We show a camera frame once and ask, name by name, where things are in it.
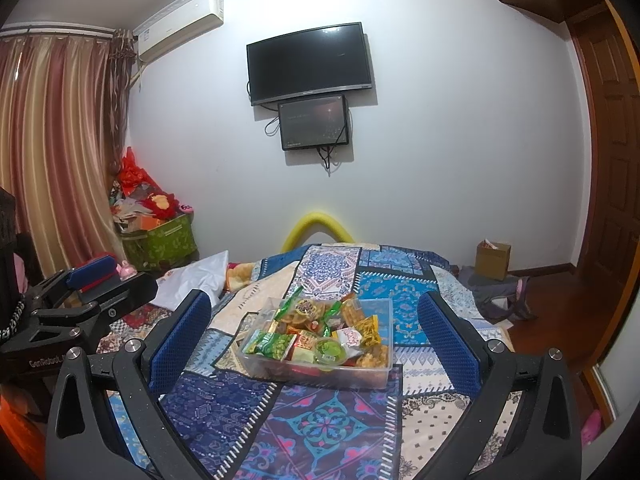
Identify large wall television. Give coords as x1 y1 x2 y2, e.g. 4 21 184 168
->
246 22 373 105

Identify wooden door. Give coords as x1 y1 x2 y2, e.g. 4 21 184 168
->
570 3 639 307

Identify striped brown curtain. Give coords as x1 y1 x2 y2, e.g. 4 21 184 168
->
1 29 136 274

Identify grey clothes on floor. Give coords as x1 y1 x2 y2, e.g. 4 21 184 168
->
458 266 536 324

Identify white plastic bag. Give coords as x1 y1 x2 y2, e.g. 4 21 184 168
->
150 250 229 311

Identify white air conditioner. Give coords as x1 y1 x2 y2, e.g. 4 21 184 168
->
137 0 224 64

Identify pink toy figure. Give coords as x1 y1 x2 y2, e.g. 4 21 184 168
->
116 260 138 281

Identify blue patchwork bed quilt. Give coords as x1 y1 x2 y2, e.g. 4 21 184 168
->
94 242 522 480

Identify small wall monitor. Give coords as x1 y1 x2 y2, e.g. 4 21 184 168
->
278 94 350 151

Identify yellow foam tube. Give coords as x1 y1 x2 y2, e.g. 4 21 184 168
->
280 211 355 252

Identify green storage box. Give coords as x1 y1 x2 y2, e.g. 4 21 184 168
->
120 214 198 272

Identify clear bag of breadsticks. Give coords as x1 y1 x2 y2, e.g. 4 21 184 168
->
338 294 382 350

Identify clear plastic storage bin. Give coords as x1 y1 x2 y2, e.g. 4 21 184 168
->
233 296 394 390

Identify cardboard box on floor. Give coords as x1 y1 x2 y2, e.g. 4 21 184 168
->
474 238 511 281

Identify green snack packet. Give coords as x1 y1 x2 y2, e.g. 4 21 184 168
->
242 330 297 362

